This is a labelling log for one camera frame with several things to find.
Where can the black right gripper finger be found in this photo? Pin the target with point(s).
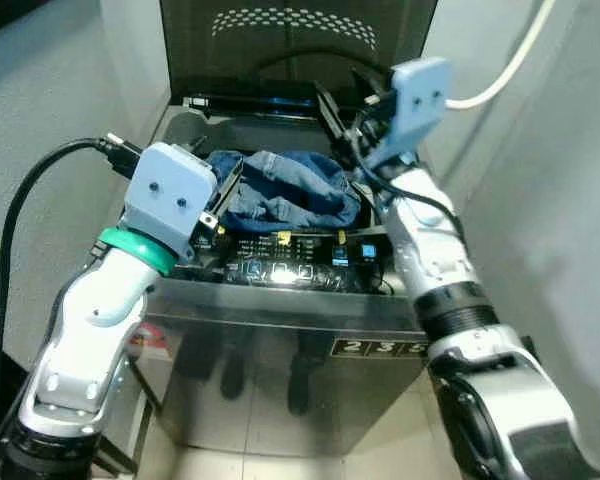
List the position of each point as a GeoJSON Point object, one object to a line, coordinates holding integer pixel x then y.
{"type": "Point", "coordinates": [332, 112]}
{"type": "Point", "coordinates": [370, 80]}

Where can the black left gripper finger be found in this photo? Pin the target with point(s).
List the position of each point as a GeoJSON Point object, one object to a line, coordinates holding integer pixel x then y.
{"type": "Point", "coordinates": [230, 188]}

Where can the blue denim jeans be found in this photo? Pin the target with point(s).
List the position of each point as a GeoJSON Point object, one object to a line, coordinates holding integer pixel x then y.
{"type": "Point", "coordinates": [290, 190]}

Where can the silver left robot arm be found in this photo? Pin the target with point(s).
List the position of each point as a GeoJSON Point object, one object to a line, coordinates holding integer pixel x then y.
{"type": "Point", "coordinates": [90, 330]}

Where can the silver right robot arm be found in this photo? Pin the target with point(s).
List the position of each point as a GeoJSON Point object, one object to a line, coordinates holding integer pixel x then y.
{"type": "Point", "coordinates": [480, 380]}

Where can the silver top-load washing machine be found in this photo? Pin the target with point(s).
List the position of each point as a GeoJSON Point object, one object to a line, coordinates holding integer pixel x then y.
{"type": "Point", "coordinates": [280, 400]}

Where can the small yellow sticker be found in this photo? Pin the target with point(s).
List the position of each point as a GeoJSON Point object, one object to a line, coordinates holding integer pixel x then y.
{"type": "Point", "coordinates": [283, 237]}
{"type": "Point", "coordinates": [342, 237]}

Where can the dark translucent washer lid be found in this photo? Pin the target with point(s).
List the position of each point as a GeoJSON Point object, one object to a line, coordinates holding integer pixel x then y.
{"type": "Point", "coordinates": [290, 45]}

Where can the black washer control panel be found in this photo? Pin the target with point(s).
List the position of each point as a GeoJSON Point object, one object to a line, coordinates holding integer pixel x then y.
{"type": "Point", "coordinates": [300, 262]}

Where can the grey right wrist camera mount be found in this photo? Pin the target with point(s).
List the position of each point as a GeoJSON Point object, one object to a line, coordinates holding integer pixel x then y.
{"type": "Point", "coordinates": [415, 105]}

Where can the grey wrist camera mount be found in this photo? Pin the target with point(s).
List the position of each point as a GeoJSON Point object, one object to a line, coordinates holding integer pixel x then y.
{"type": "Point", "coordinates": [168, 200]}
{"type": "Point", "coordinates": [415, 105]}

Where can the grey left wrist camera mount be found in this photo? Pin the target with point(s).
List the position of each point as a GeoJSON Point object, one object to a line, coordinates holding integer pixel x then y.
{"type": "Point", "coordinates": [168, 200]}

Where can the dark window frame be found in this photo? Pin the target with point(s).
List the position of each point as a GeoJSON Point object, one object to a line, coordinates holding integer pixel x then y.
{"type": "Point", "coordinates": [5, 12]}

